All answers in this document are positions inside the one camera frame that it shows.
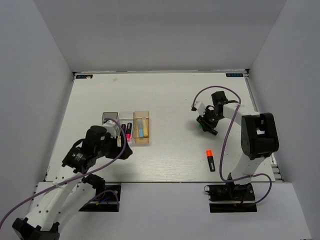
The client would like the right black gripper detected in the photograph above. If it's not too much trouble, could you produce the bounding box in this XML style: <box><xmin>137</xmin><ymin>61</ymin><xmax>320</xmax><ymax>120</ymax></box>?
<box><xmin>196</xmin><ymin>107</ymin><xmax>223</xmax><ymax>132</ymax></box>

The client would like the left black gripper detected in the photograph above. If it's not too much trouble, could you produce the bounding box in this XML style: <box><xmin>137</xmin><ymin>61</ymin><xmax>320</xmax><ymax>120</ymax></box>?
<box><xmin>95</xmin><ymin>132</ymin><xmax>133</xmax><ymax>159</ymax></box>

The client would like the yellow highlighter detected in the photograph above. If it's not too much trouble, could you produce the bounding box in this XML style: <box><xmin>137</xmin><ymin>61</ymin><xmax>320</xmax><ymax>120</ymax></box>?
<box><xmin>117</xmin><ymin>123</ymin><xmax>126</xmax><ymax>148</ymax></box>

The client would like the orange highlighter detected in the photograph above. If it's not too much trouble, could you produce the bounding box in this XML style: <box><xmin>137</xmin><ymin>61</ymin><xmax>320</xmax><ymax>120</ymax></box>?
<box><xmin>206</xmin><ymin>149</ymin><xmax>216</xmax><ymax>172</ymax></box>

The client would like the pink highlighter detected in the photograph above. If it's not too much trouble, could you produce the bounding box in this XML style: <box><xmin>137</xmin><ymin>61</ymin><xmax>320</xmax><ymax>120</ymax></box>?
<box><xmin>125</xmin><ymin>122</ymin><xmax>133</xmax><ymax>140</ymax></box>

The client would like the light blue marker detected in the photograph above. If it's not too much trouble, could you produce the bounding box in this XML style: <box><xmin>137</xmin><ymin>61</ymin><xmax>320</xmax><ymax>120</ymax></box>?
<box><xmin>137</xmin><ymin>118</ymin><xmax>144</xmax><ymax>138</ymax></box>

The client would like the cream highlighter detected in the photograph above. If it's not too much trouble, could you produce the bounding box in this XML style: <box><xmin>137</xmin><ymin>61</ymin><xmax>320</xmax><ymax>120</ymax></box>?
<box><xmin>142</xmin><ymin>118</ymin><xmax>149</xmax><ymax>138</ymax></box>

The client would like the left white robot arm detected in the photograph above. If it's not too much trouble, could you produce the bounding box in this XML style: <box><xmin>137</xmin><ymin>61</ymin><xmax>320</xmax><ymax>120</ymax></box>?
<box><xmin>12</xmin><ymin>125</ymin><xmax>133</xmax><ymax>240</ymax></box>

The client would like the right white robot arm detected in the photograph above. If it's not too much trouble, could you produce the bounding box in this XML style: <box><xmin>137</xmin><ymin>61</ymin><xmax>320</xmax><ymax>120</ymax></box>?
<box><xmin>191</xmin><ymin>91</ymin><xmax>280</xmax><ymax>200</ymax></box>

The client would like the dark grey plastic container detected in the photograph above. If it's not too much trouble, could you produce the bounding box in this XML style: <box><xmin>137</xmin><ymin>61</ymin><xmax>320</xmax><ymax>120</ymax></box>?
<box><xmin>102</xmin><ymin>112</ymin><xmax>119</xmax><ymax>121</ymax></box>

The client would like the clear plastic container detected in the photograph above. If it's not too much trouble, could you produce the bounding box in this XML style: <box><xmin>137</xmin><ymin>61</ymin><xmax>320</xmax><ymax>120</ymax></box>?
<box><xmin>118</xmin><ymin>111</ymin><xmax>134</xmax><ymax>145</ymax></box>

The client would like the tan plastic container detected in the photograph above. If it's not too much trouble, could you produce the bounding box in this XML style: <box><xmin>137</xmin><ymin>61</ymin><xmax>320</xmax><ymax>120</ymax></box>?
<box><xmin>133</xmin><ymin>111</ymin><xmax>150</xmax><ymax>144</ymax></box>

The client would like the right blue corner label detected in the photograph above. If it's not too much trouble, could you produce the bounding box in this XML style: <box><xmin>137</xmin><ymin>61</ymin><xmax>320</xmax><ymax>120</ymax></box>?
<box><xmin>225</xmin><ymin>73</ymin><xmax>244</xmax><ymax>78</ymax></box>

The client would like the blue corner label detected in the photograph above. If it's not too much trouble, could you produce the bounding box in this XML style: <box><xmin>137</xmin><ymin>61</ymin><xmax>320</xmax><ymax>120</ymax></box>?
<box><xmin>225</xmin><ymin>73</ymin><xmax>244</xmax><ymax>78</ymax></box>
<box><xmin>75</xmin><ymin>74</ymin><xmax>93</xmax><ymax>79</ymax></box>

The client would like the left blue corner label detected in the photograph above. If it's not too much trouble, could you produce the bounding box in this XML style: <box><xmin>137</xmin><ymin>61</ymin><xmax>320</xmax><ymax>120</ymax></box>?
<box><xmin>75</xmin><ymin>74</ymin><xmax>93</xmax><ymax>79</ymax></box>

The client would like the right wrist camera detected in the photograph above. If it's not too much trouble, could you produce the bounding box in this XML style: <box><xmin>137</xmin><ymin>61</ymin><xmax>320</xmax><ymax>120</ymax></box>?
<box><xmin>191</xmin><ymin>101</ymin><xmax>206</xmax><ymax>117</ymax></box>

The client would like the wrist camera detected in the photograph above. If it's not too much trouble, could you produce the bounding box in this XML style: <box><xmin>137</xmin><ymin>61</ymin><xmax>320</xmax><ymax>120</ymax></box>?
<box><xmin>191</xmin><ymin>101</ymin><xmax>206</xmax><ymax>117</ymax></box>
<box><xmin>102</xmin><ymin>120</ymin><xmax>120</xmax><ymax>139</ymax></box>

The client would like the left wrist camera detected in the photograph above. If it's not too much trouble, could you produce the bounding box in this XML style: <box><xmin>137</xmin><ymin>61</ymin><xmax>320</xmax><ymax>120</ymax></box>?
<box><xmin>102</xmin><ymin>120</ymin><xmax>120</xmax><ymax>139</ymax></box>

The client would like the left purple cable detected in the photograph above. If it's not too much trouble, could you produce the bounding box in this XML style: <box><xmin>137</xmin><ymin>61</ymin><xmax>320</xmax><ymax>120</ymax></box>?
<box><xmin>0</xmin><ymin>118</ymin><xmax>126</xmax><ymax>226</ymax></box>

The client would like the purple cable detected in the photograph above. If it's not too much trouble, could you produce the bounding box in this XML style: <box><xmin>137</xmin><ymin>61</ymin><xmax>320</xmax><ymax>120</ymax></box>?
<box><xmin>0</xmin><ymin>118</ymin><xmax>126</xmax><ymax>226</ymax></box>
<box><xmin>191</xmin><ymin>85</ymin><xmax>273</xmax><ymax>207</ymax></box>

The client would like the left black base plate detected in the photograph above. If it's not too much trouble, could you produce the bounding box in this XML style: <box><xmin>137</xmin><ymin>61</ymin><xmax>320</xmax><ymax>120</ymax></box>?
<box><xmin>79</xmin><ymin>184</ymin><xmax>122</xmax><ymax>213</ymax></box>

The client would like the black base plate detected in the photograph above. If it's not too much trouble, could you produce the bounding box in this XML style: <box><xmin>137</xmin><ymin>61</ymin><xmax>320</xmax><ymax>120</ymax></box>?
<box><xmin>203</xmin><ymin>182</ymin><xmax>258</xmax><ymax>213</ymax></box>
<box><xmin>79</xmin><ymin>184</ymin><xmax>122</xmax><ymax>213</ymax></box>

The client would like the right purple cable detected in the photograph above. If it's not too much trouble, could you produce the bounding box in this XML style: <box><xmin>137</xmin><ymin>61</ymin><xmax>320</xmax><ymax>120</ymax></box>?
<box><xmin>191</xmin><ymin>85</ymin><xmax>273</xmax><ymax>207</ymax></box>

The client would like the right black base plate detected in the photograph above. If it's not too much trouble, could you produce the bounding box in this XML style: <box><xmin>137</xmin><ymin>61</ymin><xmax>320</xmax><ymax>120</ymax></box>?
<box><xmin>203</xmin><ymin>182</ymin><xmax>258</xmax><ymax>213</ymax></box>

